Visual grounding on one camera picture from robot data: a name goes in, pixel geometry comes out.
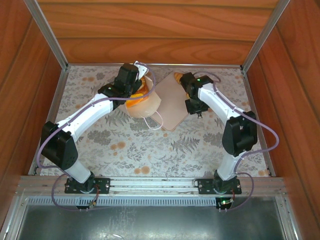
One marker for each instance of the aluminium table edge rail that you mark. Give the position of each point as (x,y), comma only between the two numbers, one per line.
(200,65)
(60,87)
(245,76)

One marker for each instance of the golden striped fake croissant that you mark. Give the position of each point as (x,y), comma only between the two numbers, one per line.
(178,76)

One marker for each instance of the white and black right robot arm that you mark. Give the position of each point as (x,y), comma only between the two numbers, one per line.
(215,100)

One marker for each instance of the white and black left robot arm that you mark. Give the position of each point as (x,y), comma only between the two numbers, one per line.
(85,117)

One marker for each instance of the white floral paper bag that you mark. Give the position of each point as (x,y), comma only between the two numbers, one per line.
(145,108)

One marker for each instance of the aluminium lower frame rail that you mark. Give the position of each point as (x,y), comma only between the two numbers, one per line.
(287,217)
(15,217)

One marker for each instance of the aluminium frame post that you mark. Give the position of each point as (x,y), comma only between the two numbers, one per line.
(47,35)
(265,35)

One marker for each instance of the shiny steel sheet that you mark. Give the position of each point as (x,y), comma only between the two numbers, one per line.
(175,225)

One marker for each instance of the grey floral tablecloth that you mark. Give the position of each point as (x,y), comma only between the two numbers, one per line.
(150,150)

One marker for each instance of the pink square tray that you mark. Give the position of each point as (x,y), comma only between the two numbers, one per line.
(172,107)

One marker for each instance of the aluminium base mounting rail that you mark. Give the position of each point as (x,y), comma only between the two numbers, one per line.
(150,183)

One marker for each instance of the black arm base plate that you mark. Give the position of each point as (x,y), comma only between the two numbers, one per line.
(102,185)
(205,186)

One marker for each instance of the small circuit board green light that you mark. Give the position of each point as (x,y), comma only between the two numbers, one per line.
(225,202)

